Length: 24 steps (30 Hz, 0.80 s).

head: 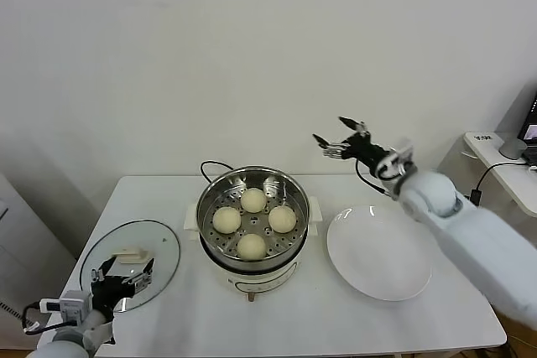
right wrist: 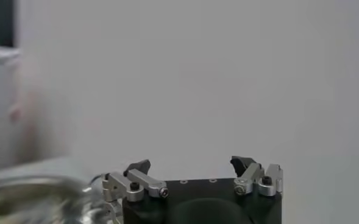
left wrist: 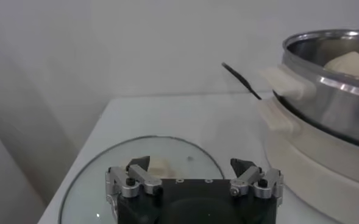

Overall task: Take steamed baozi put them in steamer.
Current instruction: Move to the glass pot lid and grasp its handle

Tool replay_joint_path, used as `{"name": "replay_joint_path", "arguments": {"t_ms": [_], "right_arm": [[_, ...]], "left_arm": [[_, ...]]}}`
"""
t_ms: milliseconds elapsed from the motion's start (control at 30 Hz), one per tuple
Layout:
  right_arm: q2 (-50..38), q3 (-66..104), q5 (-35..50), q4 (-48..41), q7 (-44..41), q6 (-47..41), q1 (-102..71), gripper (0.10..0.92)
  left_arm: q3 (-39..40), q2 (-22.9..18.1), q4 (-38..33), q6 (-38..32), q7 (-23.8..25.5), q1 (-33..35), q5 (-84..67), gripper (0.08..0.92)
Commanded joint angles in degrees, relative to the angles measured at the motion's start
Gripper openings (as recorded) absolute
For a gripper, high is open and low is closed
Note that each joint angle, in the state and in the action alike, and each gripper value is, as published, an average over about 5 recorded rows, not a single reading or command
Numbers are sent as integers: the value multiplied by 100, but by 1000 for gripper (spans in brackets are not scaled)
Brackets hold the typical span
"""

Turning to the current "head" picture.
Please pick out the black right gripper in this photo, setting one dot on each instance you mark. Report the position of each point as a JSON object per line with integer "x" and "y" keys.
{"x": 364, "y": 149}

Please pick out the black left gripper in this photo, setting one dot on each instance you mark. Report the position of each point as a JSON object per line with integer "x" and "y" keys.
{"x": 108, "y": 291}

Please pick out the white steamed baozi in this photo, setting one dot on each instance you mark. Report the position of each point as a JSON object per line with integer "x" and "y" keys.
{"x": 251, "y": 246}
{"x": 227, "y": 219}
{"x": 253, "y": 200}
{"x": 282, "y": 219}

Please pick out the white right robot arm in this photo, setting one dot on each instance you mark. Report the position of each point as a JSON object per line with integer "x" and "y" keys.
{"x": 461, "y": 240}

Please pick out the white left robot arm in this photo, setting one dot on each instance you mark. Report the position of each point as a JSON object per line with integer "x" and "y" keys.
{"x": 75, "y": 341}

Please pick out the stainless steel steamer basket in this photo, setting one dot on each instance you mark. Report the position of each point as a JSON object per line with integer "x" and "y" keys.
{"x": 210, "y": 198}

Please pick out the white cabinet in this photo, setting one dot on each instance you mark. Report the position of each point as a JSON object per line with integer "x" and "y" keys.
{"x": 25, "y": 249}

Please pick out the white round plate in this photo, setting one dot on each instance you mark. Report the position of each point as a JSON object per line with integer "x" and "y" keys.
{"x": 377, "y": 249}

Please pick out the cream electric cooker base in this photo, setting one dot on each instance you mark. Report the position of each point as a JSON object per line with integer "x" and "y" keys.
{"x": 251, "y": 280}

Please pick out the grey round puck device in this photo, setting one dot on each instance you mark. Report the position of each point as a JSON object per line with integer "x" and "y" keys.
{"x": 512, "y": 147}

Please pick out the white side desk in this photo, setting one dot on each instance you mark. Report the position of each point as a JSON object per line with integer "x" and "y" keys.
{"x": 507, "y": 182}

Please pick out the black laptop screen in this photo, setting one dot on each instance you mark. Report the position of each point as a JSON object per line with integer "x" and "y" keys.
{"x": 529, "y": 123}

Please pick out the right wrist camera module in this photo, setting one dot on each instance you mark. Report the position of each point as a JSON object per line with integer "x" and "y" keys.
{"x": 398, "y": 159}

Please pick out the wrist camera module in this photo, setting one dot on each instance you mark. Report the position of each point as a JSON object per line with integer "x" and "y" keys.
{"x": 71, "y": 307}
{"x": 398, "y": 159}

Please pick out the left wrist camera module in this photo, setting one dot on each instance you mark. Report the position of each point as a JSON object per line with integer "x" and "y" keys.
{"x": 71, "y": 307}

